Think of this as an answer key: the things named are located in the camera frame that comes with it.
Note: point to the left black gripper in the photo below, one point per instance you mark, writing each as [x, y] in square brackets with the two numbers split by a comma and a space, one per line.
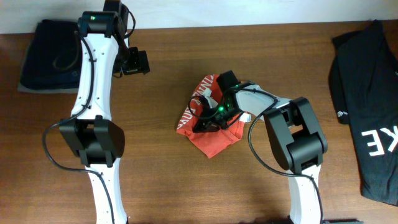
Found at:
[138, 62]

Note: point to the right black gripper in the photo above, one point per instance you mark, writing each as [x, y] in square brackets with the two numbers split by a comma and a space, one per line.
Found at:
[209, 121]

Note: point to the red polo shirt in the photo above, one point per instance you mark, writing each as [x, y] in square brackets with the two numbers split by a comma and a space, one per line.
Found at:
[209, 143]

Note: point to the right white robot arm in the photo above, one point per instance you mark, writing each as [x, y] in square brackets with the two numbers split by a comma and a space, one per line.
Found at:
[296, 139]

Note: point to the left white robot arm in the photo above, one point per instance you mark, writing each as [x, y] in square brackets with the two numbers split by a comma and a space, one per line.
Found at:
[90, 132]

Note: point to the folded grey garment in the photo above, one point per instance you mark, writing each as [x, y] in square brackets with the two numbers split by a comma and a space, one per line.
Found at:
[37, 91]

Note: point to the folded navy blue garment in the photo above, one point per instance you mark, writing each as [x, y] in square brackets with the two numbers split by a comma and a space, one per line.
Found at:
[52, 28]

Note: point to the black printed t-shirt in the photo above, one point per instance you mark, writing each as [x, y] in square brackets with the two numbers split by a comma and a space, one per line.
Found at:
[363, 87]

